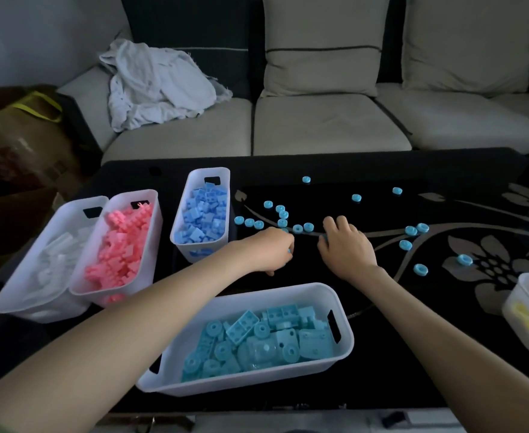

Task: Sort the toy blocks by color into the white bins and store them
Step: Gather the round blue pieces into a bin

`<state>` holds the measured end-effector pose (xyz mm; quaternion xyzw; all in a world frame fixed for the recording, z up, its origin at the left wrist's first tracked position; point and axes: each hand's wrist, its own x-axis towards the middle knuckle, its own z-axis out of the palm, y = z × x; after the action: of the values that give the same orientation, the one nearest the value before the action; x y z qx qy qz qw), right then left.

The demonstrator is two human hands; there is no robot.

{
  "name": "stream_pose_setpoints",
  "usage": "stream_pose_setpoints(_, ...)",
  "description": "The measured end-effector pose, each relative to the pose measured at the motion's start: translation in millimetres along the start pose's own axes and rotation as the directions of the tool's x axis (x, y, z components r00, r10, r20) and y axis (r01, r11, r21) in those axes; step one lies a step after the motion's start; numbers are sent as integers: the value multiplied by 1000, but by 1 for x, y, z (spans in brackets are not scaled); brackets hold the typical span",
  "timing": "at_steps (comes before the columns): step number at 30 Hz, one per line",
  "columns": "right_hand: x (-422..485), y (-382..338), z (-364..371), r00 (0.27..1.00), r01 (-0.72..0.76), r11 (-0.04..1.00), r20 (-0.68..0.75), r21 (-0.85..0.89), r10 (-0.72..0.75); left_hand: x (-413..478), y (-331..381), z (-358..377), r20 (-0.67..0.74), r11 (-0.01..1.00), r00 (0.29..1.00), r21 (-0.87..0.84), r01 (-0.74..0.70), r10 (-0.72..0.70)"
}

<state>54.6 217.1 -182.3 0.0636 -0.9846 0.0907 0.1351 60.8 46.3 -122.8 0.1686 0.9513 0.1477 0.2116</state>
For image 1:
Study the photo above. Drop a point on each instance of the person's left hand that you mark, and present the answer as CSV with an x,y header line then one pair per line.
x,y
264,252

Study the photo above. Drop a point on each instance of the person's right hand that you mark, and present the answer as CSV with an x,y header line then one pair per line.
x,y
348,252

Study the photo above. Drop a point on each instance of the pile of colorful blocks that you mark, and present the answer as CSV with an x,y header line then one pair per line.
x,y
411,230

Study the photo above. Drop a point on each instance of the pile of white blocks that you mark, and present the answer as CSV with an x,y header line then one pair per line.
x,y
57,266

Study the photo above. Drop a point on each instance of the person's left forearm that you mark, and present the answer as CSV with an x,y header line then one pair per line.
x,y
111,347

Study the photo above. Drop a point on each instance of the person's right forearm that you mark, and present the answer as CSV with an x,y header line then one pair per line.
x,y
454,356

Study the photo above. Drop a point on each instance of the black glass coffee table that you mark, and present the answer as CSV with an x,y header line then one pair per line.
x,y
427,320

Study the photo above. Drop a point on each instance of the grey sofa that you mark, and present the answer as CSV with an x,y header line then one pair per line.
x,y
327,126

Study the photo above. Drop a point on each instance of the beige back cushion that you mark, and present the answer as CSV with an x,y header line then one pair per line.
x,y
467,45
323,72

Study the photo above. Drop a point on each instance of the crumpled white cloth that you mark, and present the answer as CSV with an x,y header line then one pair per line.
x,y
156,85

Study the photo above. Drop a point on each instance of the dark back cushion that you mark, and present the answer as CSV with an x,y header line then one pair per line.
x,y
188,17

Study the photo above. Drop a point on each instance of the glossy brown shopping bag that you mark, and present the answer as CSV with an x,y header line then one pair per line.
x,y
25,153

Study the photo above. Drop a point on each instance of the yellow bag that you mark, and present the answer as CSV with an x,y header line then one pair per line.
x,y
39,105

